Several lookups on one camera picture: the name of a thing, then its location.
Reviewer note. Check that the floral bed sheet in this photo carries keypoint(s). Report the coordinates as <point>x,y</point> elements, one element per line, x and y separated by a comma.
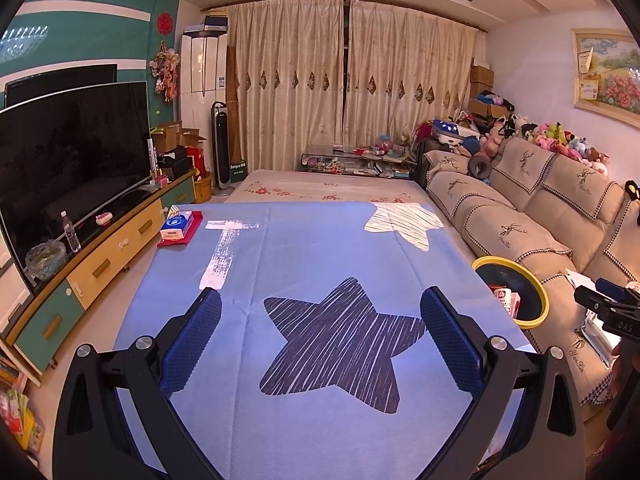
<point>300,185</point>

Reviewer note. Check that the stack on air conditioner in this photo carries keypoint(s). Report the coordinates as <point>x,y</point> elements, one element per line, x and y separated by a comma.
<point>216,21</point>

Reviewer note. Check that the closed cardboard box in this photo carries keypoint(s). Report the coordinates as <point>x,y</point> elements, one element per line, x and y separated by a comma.
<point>481,75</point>
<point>481,91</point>

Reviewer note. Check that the red round wall ornament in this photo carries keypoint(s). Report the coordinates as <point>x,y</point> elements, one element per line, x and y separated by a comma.
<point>165,23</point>

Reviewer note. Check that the open cardboard box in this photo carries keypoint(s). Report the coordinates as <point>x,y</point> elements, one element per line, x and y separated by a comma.
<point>487,109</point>

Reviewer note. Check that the cardboard boxes beside television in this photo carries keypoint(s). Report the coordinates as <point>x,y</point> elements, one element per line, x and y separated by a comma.
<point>172,135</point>

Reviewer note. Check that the stack of colourful books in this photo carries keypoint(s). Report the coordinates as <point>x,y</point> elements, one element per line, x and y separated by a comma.
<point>20,405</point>

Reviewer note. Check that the blue star blanket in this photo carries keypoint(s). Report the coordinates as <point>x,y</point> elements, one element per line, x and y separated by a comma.
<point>320,250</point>

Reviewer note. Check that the clear water bottle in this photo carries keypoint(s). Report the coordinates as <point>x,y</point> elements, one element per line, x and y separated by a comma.
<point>71,232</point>

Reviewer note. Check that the beige patterned curtain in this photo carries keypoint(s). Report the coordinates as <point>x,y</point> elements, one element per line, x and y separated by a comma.
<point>410,70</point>
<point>290,85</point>

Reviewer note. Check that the black tower fan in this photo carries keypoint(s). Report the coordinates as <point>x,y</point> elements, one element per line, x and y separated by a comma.
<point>222,150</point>

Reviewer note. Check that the yellow green tv cabinet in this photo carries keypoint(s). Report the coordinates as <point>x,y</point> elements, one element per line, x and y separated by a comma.
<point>115,255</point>

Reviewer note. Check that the blue tissue pack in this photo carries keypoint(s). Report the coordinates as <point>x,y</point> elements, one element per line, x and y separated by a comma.
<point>176,225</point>

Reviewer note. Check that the beige sofa with deer covers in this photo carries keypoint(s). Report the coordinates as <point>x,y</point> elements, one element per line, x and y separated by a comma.
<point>525,240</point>

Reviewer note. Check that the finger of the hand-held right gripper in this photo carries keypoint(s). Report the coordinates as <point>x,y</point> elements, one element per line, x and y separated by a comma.
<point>595,296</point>

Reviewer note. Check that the green box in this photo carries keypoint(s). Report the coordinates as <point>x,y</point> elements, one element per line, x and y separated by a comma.
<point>238,171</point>

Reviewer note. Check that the red gift bag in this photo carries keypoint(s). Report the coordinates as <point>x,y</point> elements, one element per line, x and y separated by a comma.
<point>197,160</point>

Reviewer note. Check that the framed flower painting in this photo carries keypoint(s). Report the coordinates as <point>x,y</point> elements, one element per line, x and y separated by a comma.
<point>620,75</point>

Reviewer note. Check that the white papers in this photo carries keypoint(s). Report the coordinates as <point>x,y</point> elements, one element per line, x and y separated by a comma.
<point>582,280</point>

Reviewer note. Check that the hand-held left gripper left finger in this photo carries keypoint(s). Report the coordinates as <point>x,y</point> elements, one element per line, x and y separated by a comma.
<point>192,340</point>

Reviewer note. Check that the cream carton box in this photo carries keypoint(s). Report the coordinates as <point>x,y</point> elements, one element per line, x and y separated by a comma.
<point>515,306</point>

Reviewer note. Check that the grey neck pillow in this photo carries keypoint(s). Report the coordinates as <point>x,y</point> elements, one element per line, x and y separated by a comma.
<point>480,166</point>

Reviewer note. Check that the glass coffee table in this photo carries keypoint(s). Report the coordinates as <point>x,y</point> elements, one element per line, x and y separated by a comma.
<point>355,162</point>

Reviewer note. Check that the small pink dish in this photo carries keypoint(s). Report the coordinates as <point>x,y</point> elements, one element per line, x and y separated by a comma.
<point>103,218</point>

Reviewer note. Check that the silver plastic bag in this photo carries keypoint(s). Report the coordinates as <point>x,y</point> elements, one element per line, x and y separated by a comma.
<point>600,340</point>

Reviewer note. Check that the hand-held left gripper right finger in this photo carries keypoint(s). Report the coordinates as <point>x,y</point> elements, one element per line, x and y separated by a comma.
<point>450,345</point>

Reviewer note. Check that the red tray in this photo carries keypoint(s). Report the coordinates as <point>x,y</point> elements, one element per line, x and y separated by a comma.
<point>196,220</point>

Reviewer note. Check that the large curved television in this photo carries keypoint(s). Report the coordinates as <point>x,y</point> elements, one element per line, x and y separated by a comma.
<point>65,160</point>

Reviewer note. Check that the white standing air conditioner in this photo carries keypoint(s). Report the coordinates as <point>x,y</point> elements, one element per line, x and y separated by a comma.
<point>200,75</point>

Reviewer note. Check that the hanging flower decoration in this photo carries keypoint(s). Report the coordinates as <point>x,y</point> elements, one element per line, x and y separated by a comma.
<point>165,75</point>

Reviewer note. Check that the blue starry plush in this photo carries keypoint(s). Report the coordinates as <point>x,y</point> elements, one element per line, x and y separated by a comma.
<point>452,128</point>

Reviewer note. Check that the yellow rimmed dark trash bin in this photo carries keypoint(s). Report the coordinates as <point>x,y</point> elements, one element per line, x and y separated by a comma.
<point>500,275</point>

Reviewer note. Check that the pile of plush toys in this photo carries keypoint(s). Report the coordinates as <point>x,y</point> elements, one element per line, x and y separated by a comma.
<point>550,137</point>

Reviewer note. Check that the wooden bucket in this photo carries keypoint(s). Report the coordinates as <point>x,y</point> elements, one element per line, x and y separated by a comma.
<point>202,189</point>

